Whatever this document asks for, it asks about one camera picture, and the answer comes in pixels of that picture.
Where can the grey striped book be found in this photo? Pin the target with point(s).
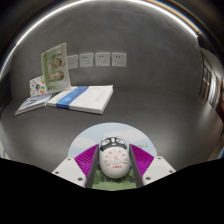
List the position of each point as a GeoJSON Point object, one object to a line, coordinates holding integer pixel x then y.
{"type": "Point", "coordinates": [33, 103]}

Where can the white wall socket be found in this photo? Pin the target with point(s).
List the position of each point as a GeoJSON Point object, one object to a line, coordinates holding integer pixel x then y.
{"type": "Point", "coordinates": [86, 60]}
{"type": "Point", "coordinates": [73, 62]}
{"type": "Point", "coordinates": [102, 59]}
{"type": "Point", "coordinates": [119, 59]}

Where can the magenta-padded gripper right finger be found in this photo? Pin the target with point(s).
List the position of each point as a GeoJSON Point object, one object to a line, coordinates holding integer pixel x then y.
{"type": "Point", "coordinates": [156, 168]}

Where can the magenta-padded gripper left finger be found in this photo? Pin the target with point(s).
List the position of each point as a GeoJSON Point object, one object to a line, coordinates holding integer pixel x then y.
{"type": "Point", "coordinates": [71, 170]}

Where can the round landscape-print mouse pad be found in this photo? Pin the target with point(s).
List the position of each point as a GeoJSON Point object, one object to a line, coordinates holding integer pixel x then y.
{"type": "Point", "coordinates": [113, 129]}

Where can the white panda-print computer mouse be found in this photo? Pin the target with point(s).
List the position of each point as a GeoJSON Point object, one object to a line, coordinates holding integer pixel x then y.
{"type": "Point", "coordinates": [114, 161]}

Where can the small colourful illustrated card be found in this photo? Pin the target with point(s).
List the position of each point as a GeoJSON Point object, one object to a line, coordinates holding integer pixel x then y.
{"type": "Point", "coordinates": [37, 86]}

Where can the white book with blue band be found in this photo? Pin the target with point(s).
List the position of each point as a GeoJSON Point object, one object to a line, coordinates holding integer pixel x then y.
{"type": "Point", "coordinates": [88, 98]}

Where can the green food menu sign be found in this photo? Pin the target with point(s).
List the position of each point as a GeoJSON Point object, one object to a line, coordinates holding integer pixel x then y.
{"type": "Point", "coordinates": [56, 68]}

